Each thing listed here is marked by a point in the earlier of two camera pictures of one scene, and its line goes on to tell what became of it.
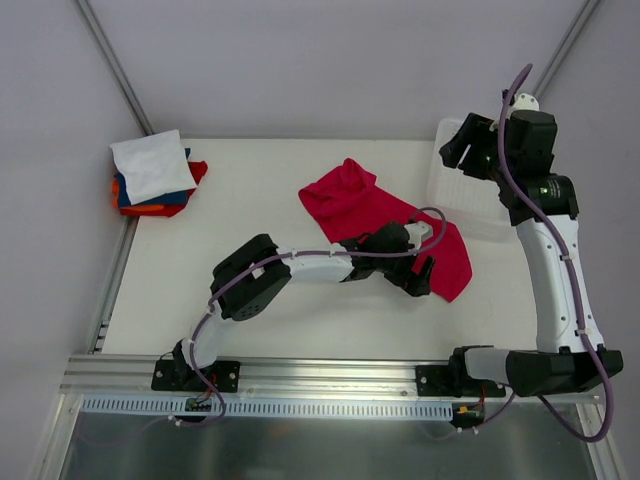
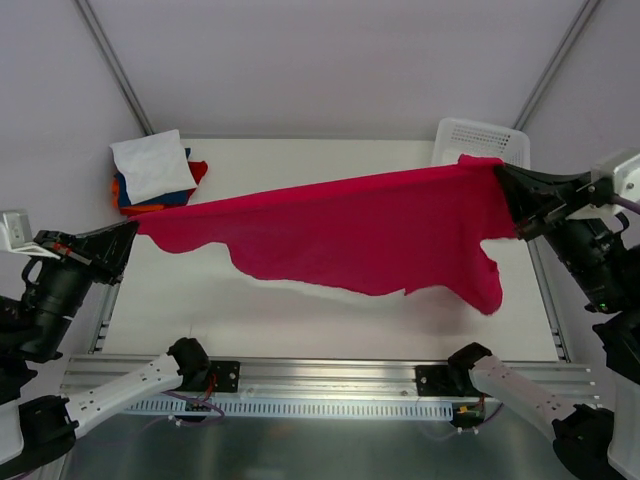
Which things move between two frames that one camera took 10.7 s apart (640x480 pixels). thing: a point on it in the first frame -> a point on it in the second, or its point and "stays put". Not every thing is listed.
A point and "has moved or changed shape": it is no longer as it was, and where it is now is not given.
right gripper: (470, 151) -> (558, 203)
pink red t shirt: (353, 202) has moved or changed shape
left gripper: (409, 273) -> (83, 258)
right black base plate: (442, 381) stays put
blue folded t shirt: (180, 197) stays put
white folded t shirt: (154, 166) stays put
